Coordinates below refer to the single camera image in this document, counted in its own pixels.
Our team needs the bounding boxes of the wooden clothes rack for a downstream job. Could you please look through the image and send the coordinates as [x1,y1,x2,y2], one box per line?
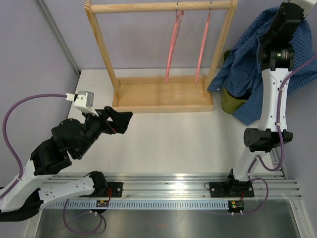
[84,0,238,113]

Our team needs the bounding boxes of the aluminium mounting rail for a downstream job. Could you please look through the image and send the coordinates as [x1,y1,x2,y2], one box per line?
[44,173,303,200]

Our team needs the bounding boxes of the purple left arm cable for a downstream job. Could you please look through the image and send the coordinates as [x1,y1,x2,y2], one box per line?
[0,93,107,235]

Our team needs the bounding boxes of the green plastic basket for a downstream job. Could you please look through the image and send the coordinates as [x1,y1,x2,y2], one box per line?
[221,49,248,115]

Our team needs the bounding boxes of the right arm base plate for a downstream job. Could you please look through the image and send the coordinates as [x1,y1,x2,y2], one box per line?
[209,181,255,198]

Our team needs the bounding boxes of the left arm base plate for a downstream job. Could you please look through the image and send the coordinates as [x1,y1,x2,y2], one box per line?
[80,181,123,198]

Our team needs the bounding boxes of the blue checkered shirt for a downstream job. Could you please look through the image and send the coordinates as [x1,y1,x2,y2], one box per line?
[208,7,317,125]

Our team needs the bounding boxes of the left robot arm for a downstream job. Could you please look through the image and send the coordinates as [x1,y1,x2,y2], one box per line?
[0,107,133,222]

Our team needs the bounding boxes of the slotted grey cable duct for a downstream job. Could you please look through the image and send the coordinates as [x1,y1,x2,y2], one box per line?
[49,199,229,210]

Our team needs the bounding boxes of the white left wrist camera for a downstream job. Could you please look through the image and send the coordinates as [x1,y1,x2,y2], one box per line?
[65,91,99,117]

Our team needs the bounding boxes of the pink hanger of blue shirt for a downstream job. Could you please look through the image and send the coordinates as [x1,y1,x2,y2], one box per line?
[165,1,184,84]

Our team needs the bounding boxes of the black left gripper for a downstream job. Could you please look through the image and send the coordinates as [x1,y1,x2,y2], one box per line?
[75,106,133,158]

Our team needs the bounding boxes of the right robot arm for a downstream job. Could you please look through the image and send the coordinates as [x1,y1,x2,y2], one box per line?
[210,0,317,197]

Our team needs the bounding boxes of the pink hanger of black shirt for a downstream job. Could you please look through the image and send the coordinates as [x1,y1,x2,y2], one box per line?
[195,1,212,84]

